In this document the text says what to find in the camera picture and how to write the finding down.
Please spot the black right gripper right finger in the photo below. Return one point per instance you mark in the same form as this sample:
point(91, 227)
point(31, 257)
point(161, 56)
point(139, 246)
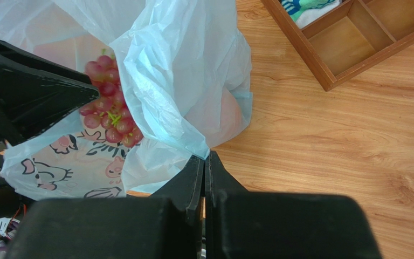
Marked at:
point(245, 224)

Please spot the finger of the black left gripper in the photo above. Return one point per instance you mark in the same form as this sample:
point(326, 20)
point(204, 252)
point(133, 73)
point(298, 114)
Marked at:
point(35, 94)

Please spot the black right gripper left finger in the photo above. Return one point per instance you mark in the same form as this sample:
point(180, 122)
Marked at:
point(167, 224)

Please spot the purple grapes bunch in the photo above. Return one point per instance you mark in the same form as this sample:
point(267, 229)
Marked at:
point(108, 119)

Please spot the light blue plastic bag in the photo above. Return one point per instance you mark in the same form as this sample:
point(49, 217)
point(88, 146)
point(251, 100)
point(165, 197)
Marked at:
point(185, 72)

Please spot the teal blue sock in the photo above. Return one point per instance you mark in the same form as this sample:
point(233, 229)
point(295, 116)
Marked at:
point(304, 12)

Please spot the wooden divided tray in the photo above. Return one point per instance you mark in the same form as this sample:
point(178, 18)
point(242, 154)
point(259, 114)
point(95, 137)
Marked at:
point(349, 39)

